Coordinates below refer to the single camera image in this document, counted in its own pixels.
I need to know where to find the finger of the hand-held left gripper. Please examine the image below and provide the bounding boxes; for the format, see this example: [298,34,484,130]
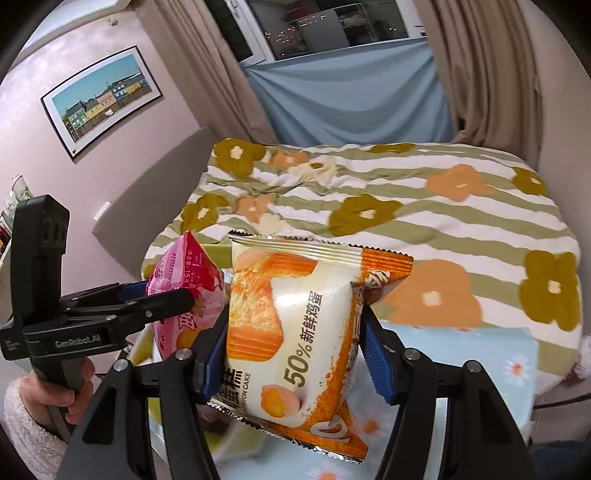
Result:
[62,288,195,340]
[60,281,153,308]

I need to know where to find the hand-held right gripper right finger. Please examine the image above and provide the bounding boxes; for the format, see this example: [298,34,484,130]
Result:
[362,302,532,480]

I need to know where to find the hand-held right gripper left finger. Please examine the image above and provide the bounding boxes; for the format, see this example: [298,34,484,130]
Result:
[58,305,232,480]

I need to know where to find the pink snack bag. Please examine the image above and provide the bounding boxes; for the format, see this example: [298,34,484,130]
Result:
[145,231,227,363]

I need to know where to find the cream orange cake bag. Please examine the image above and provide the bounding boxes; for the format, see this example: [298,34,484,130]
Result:
[205,233,414,462]

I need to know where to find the person's left forearm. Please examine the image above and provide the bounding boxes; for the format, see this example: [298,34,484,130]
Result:
[2,376,70,480]

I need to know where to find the person's left hand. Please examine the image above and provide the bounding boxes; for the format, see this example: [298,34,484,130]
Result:
[25,357,96,423]

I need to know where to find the row of books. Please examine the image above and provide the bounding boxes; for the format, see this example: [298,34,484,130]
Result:
[0,198,17,259]

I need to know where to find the white patterned cup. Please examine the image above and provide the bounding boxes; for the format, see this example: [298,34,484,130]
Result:
[11,174,35,201]

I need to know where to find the beige headboard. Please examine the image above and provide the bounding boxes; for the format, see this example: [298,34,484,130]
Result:
[92,126,220,282]

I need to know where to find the striped floral blanket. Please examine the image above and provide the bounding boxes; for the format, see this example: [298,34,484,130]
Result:
[141,138,583,393]

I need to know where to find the beige curtain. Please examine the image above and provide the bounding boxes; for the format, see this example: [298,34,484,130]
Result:
[411,0,546,155]
[150,0,280,145]

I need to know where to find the window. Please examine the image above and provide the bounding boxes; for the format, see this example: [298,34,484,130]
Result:
[203,0,432,65]

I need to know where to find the framed wall picture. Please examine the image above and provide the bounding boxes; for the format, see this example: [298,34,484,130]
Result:
[41,45,163,161]

